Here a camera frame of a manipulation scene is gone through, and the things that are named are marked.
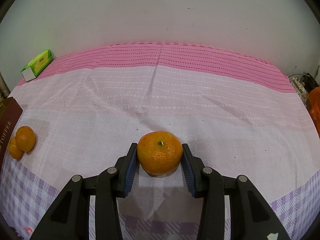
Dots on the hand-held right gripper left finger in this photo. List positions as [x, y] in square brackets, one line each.
[130, 175]

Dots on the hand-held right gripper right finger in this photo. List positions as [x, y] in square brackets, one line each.
[188, 177]

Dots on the orange tangerine with green stem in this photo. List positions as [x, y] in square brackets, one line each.
[160, 153]

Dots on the dark red gift box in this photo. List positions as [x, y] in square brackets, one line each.
[10, 120]

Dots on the pink and purple checked bedsheet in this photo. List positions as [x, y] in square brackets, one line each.
[200, 105]

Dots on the small pink object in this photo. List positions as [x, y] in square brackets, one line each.
[27, 230]

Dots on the small orange tangerine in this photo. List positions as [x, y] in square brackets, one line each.
[14, 151]

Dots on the white power strip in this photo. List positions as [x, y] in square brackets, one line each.
[300, 87]

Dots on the green tissue box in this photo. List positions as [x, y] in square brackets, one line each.
[38, 63]

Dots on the orange plastic bag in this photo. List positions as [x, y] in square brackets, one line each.
[315, 105]

